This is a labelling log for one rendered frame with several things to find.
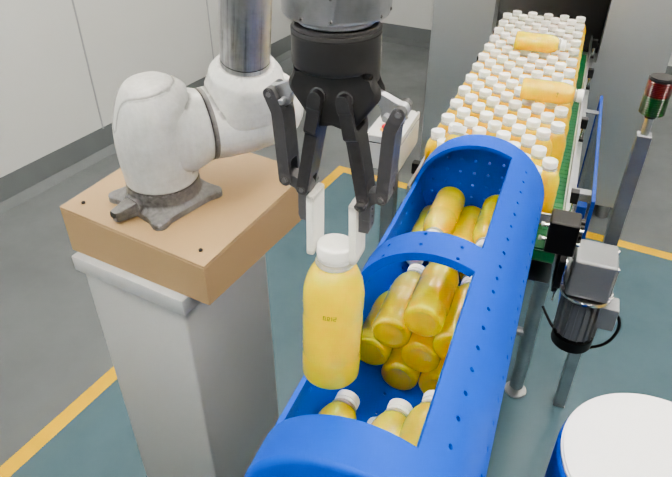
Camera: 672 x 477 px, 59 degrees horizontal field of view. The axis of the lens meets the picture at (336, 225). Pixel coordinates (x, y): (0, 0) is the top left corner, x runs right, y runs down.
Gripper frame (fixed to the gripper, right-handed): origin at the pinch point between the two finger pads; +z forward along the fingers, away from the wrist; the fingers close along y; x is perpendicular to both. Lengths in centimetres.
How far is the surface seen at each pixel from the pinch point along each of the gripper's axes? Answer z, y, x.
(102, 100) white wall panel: 116, -251, 231
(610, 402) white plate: 43, 36, 29
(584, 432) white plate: 43, 32, 21
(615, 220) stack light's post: 64, 40, 119
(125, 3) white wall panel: 65, -247, 265
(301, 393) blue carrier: 36.4, -8.1, 6.7
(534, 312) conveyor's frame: 105, 25, 119
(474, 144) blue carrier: 24, 3, 71
